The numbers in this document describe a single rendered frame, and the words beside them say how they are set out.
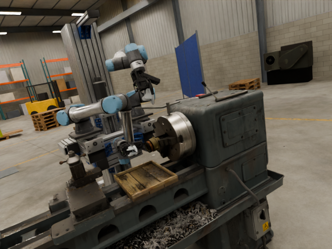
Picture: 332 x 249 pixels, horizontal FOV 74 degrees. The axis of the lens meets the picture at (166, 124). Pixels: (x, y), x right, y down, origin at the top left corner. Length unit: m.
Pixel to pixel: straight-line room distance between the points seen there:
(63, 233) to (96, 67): 1.38
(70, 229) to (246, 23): 11.77
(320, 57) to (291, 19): 2.02
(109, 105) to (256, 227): 1.37
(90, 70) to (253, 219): 1.76
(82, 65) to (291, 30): 10.22
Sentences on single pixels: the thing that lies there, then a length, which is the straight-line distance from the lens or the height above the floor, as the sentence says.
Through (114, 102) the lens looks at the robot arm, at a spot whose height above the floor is 1.38.
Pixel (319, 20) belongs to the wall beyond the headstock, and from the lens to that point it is 11.24.
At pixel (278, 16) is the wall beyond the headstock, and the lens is 11.75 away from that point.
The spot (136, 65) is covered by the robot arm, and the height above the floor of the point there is 1.58.
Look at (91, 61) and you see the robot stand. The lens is 2.11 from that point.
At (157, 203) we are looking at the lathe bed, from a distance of 1.39.
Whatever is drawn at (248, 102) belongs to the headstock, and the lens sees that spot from 1.61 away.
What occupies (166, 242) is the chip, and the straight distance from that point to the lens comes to 1.43.
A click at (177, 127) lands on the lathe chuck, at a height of 1.17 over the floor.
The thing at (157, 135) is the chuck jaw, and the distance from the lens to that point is 1.44.
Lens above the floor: 1.53
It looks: 14 degrees down
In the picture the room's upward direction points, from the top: 11 degrees counter-clockwise
